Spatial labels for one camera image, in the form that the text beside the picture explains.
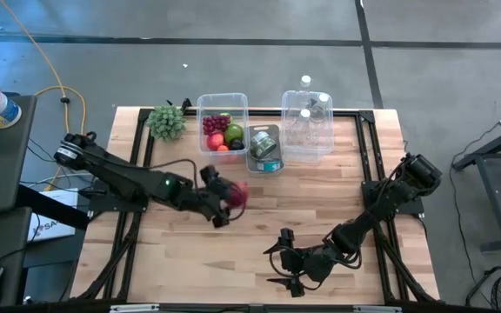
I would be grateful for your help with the small grey bin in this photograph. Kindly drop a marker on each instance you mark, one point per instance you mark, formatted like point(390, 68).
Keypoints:
point(278, 130)

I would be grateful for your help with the dark red pomegranate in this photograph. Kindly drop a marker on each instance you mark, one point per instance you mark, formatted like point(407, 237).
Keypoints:
point(239, 194)

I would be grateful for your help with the red grape bunch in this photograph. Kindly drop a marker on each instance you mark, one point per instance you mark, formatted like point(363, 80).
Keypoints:
point(215, 124)

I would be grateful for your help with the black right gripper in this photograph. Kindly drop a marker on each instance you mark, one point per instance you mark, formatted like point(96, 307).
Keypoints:
point(307, 265)

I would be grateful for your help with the black frame clamp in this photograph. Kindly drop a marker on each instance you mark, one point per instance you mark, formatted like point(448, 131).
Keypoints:
point(185, 105)

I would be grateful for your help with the white cardboard box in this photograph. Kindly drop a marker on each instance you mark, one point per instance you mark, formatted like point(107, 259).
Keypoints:
point(50, 226)

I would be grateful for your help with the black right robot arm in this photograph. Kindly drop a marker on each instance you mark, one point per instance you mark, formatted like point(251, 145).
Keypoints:
point(385, 200)

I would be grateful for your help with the grey table edge bracket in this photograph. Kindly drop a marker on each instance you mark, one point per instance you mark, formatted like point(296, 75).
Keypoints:
point(376, 309)
point(135, 308)

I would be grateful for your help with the clear plastic bin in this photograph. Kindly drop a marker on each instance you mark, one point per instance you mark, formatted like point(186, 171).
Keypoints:
point(285, 148)
point(200, 104)

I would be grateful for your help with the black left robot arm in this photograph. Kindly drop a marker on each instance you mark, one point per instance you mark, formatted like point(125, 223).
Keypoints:
point(124, 178)

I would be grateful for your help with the green artificial plant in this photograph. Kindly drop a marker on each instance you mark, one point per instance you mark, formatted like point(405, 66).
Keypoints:
point(166, 122)

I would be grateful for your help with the teal label can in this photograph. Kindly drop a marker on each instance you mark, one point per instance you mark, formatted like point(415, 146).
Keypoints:
point(270, 165)

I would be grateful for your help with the dark avocado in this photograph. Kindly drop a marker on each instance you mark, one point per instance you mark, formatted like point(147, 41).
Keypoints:
point(236, 145)

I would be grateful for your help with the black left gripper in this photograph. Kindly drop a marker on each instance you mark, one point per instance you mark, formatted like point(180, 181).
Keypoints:
point(213, 193)

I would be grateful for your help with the orange tangerine bunch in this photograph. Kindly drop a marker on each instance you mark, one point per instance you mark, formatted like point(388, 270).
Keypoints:
point(222, 148)

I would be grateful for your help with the dark green label can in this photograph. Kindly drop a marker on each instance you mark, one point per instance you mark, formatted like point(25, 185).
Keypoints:
point(262, 145)

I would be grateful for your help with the black table-level camera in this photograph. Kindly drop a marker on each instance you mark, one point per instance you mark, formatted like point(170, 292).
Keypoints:
point(255, 308)

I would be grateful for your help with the clear bottle white cap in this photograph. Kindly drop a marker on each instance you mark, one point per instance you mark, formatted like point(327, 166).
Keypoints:
point(305, 114)
point(323, 97)
point(305, 81)

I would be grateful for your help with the red apple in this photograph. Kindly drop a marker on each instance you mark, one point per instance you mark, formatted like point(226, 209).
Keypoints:
point(215, 141)

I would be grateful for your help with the black side table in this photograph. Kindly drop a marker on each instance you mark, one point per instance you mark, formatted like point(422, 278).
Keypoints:
point(494, 142)

